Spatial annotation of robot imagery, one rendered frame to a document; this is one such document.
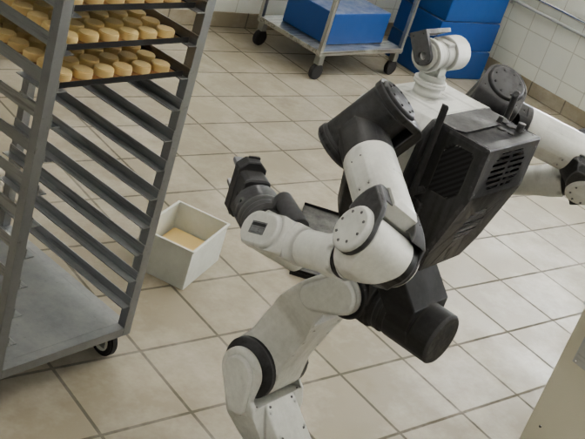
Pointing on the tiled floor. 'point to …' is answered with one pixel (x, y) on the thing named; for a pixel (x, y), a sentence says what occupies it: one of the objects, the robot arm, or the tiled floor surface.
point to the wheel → (107, 347)
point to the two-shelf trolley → (327, 37)
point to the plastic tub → (185, 244)
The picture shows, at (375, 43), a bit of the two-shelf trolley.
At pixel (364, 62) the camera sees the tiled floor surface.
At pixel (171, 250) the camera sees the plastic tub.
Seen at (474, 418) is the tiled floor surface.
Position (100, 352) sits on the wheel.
